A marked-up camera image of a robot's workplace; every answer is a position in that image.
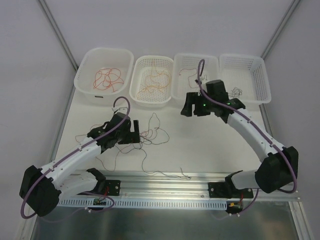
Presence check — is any dark red wire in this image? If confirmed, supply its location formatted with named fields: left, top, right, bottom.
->
left=178, top=66, right=201, bottom=88

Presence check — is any red orange wire ball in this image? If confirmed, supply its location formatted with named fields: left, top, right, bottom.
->
left=74, top=112, right=171, bottom=173

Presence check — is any orange wire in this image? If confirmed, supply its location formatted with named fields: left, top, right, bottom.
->
left=136, top=72, right=171, bottom=100
left=146, top=63, right=173, bottom=88

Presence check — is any thin black wire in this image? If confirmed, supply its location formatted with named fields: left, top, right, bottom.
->
left=141, top=149, right=192, bottom=180

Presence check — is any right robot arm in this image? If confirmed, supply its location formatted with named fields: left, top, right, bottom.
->
left=180, top=79, right=299, bottom=198

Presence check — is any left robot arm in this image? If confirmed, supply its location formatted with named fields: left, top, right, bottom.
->
left=19, top=112, right=141, bottom=219

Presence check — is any white slotted basket right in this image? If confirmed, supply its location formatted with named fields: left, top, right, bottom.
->
left=218, top=53, right=272, bottom=107

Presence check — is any white slotted basket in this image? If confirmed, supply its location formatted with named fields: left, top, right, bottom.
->
left=218, top=53, right=272, bottom=107
left=171, top=53, right=220, bottom=108

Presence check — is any white slotted basket middle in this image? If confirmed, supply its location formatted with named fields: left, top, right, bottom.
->
left=171, top=53, right=220, bottom=108

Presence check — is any white round-hole basket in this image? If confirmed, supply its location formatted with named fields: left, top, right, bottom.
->
left=129, top=55, right=174, bottom=108

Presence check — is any white solid plastic tub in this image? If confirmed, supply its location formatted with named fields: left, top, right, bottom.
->
left=73, top=47, right=134, bottom=106

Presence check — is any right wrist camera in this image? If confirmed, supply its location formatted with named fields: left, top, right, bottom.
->
left=195, top=75, right=209, bottom=84

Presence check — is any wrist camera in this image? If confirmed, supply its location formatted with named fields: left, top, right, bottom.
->
left=111, top=107, right=128, bottom=114
left=195, top=75, right=209, bottom=84

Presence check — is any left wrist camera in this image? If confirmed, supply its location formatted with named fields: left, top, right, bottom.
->
left=111, top=107, right=128, bottom=114

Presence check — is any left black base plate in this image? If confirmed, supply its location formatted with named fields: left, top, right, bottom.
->
left=99, top=179, right=121, bottom=196

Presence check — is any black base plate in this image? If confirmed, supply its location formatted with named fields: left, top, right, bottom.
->
left=208, top=182, right=254, bottom=199
left=99, top=179, right=121, bottom=196

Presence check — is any aluminium mounting rail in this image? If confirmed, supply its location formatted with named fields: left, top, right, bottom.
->
left=59, top=170, right=300, bottom=201

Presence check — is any red wire in tub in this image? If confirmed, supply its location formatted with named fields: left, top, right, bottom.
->
left=92, top=69, right=113, bottom=91

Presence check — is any white slotted cable duct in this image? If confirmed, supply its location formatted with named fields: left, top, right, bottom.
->
left=58, top=197, right=227, bottom=211

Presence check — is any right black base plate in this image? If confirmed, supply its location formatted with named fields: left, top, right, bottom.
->
left=208, top=182, right=254, bottom=199

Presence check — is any right frame post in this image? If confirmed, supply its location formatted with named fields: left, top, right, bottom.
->
left=260, top=0, right=303, bottom=61

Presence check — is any frame post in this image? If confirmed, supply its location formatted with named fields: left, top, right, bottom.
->
left=260, top=0, right=303, bottom=61
left=37, top=0, right=79, bottom=71

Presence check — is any left frame post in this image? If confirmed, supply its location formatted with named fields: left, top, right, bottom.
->
left=37, top=0, right=79, bottom=71

